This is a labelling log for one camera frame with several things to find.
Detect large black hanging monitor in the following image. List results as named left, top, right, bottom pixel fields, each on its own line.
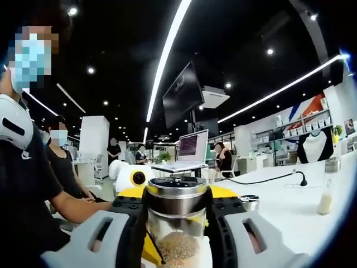
left=162, top=61, right=205, bottom=129

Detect silver laptop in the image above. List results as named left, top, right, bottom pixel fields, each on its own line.
left=150, top=128, right=209, bottom=171

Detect seasoning bottle beige powder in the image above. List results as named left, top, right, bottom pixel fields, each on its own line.
left=239, top=194, right=260, bottom=213

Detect black cable with plug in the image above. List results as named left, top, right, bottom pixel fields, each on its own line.
left=223, top=170, right=308, bottom=187

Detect ceiling air conditioner unit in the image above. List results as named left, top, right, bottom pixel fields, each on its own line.
left=200, top=85, right=231, bottom=109

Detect shelf with white boxes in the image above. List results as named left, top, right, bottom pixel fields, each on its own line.
left=274, top=97, right=332, bottom=135

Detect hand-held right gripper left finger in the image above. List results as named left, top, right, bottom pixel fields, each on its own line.
left=40, top=186, right=148, bottom=268

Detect white chest-worn device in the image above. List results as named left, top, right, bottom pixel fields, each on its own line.
left=0, top=94, right=34, bottom=150

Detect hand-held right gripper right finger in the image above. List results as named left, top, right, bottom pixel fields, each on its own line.
left=205, top=185, right=312, bottom=268

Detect laptop stand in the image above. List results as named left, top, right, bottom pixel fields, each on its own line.
left=152, top=164, right=209, bottom=178

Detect white ceiling light strip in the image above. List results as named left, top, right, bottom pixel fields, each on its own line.
left=146, top=0, right=192, bottom=123
left=217, top=53, right=349, bottom=123

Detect person in black shirt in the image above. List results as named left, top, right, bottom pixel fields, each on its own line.
left=0, top=119, right=72, bottom=263

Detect small plant yellow pot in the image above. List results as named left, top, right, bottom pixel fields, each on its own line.
left=331, top=125, right=344, bottom=143

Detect small black hanging monitor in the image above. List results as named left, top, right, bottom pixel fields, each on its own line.
left=195, top=117, right=220, bottom=137

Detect seasoning bottle brown granules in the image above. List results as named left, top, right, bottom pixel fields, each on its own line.
left=144, top=176, right=209, bottom=268

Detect seasoning bottle cream powder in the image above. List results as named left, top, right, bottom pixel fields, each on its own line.
left=317, top=156, right=341, bottom=216

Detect framed picture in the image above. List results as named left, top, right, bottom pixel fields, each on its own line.
left=344, top=119, right=355, bottom=137

